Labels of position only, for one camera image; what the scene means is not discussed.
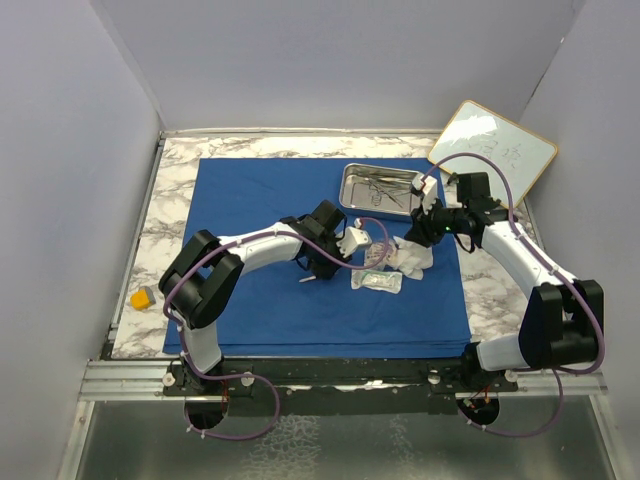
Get purple cable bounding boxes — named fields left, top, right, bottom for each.
left=163, top=217, right=391, bottom=441
left=417, top=152, right=607, bottom=439

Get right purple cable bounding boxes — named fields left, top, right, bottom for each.
left=417, top=152, right=607, bottom=439

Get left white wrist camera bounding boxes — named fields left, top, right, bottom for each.
left=336, top=227, right=372, bottom=258

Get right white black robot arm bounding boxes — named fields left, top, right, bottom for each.
left=405, top=172, right=604, bottom=391

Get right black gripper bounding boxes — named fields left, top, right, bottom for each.
left=405, top=195, right=468, bottom=247

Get purple patterned packet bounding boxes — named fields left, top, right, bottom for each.
left=364, top=242, right=395, bottom=270

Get clear green suture packet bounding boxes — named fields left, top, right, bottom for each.
left=351, top=269, right=403, bottom=294

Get stainless steel instrument tray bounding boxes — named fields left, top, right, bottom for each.
left=339, top=163, right=420, bottom=222

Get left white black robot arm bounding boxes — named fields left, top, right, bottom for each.
left=158, top=200, right=369, bottom=395

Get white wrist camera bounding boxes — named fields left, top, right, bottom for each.
left=411, top=173, right=438, bottom=214
left=336, top=227, right=372, bottom=258

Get white gauze pieces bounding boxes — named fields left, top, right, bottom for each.
left=387, top=236, right=434, bottom=281

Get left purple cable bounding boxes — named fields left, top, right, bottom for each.
left=163, top=217, right=391, bottom=441

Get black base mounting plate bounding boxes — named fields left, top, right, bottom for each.
left=162, top=357, right=517, bottom=417

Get small whiteboard with wooden frame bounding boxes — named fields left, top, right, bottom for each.
left=428, top=100, right=558, bottom=206

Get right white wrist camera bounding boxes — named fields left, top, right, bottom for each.
left=411, top=173, right=438, bottom=214

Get yellow grey block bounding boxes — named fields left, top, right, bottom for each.
left=129, top=287, right=156, bottom=311

